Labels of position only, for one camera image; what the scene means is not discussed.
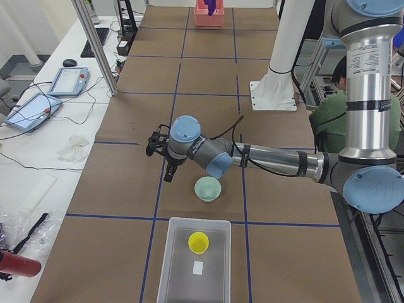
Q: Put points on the teach pendant tablet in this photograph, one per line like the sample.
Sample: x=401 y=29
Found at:
x=69 y=82
x=33 y=113

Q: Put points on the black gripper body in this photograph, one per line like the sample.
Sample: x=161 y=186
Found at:
x=173 y=161

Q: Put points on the black computer mouse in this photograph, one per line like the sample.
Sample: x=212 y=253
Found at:
x=69 y=63

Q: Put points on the aluminium frame post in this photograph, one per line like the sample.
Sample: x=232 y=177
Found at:
x=92 y=36

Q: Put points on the red cylinder bottle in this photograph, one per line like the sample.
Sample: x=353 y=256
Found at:
x=19 y=265

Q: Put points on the yellow plastic cup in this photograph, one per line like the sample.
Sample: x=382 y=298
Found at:
x=198 y=242

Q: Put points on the crumpled white tissue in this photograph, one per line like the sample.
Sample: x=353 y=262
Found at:
x=74 y=151

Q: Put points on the mint green bowl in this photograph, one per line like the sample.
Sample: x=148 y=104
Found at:
x=207 y=189

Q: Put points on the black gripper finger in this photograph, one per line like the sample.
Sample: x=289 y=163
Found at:
x=169 y=173

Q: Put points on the far teach pendant tablet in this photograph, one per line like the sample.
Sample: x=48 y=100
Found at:
x=69 y=82

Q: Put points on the pink plastic bin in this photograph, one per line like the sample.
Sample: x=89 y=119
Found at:
x=203 y=19

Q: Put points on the near teach pendant tablet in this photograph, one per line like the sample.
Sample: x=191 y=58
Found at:
x=33 y=113

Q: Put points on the purple cloth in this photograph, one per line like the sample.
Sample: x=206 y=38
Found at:
x=211 y=6

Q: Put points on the white flat plastic strip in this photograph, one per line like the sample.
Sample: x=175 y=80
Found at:
x=37 y=194

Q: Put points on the clear plastic bag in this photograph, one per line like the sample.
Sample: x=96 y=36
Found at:
x=23 y=232

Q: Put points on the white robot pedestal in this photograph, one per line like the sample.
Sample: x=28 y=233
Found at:
x=275 y=90

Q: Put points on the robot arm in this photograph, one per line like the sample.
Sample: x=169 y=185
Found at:
x=364 y=172

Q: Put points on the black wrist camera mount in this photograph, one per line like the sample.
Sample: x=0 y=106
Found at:
x=158 y=142

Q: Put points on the black power box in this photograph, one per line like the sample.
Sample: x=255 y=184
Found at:
x=123 y=48

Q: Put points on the person in green shirt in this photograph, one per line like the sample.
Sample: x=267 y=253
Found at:
x=328 y=120

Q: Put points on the clear plastic bin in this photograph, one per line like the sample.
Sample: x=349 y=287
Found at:
x=190 y=277

